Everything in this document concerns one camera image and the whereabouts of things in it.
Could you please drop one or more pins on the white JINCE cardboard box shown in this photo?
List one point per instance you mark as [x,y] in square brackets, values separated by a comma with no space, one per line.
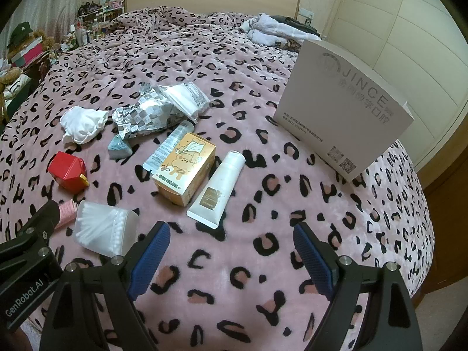
[341,108]

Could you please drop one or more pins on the silver checkered foil bag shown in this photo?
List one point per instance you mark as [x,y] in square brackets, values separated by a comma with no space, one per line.
[153,112]

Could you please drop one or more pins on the orange Butter Bear box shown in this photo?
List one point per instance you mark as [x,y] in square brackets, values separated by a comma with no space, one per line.
[185,168]

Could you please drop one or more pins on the white wardrobe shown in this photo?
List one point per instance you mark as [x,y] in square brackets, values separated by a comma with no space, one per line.
[416,46]

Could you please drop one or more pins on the green cap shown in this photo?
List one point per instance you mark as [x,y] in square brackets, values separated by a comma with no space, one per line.
[19,34]

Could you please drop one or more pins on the white cylindrical spray bottle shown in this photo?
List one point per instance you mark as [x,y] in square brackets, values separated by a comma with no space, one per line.
[156,159]

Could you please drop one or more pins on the wall socket with plug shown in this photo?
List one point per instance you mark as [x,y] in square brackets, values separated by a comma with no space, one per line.
[308,15]

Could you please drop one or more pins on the folded white towel clothes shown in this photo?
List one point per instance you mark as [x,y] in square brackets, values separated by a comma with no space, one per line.
[265,30]

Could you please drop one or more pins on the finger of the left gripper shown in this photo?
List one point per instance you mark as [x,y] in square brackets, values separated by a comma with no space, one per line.
[38,229]

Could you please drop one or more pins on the cluttered side shelf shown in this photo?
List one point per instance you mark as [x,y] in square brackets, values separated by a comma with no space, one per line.
[92,22]

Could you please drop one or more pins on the clear bag of cotton pads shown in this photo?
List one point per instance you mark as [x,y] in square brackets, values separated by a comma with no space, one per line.
[188,98]

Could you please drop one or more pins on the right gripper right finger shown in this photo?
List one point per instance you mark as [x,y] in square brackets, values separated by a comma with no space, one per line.
[389,322]

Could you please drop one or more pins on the cotton swab plastic box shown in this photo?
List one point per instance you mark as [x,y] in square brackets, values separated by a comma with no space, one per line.
[104,229]

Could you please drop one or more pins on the brown wooden door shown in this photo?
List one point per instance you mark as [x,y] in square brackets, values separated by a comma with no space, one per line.
[447,203]

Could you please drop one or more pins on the red house-shaped box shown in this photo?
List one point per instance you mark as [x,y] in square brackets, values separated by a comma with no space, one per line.
[69,172]

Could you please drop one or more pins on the crumpled white cloth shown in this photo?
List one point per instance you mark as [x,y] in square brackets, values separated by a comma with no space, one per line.
[82,125]

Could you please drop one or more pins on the pink thread spool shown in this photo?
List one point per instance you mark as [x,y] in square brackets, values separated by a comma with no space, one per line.
[67,213]

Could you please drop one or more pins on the white cream tube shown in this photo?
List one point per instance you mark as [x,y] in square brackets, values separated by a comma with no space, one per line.
[212,200]

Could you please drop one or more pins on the dark folded garment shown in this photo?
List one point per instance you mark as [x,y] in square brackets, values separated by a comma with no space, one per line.
[296,24]

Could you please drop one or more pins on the small blue-grey pouch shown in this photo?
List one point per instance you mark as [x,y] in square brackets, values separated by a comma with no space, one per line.
[119,148]

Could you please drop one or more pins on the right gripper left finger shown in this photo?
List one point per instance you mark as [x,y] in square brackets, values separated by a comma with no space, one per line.
[72,321]

